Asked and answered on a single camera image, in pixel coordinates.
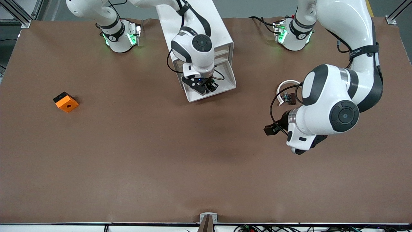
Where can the grey metal bracket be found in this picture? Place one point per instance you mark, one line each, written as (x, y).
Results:
(214, 218)

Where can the small brown electrical component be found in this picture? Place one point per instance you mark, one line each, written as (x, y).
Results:
(290, 98)

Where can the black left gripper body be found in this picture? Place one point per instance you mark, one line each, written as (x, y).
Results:
(284, 118)

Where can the aluminium frame extrusion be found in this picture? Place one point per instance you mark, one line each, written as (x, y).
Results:
(391, 20)
(16, 11)

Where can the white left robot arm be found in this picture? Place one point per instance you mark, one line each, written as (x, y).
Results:
(331, 96)

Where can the white arm base connector panel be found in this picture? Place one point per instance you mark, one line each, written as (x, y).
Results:
(280, 32)
(135, 32)

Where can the orange and black box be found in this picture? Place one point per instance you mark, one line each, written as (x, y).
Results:
(67, 104)

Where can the white table edge rail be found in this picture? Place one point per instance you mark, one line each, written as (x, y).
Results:
(64, 228)

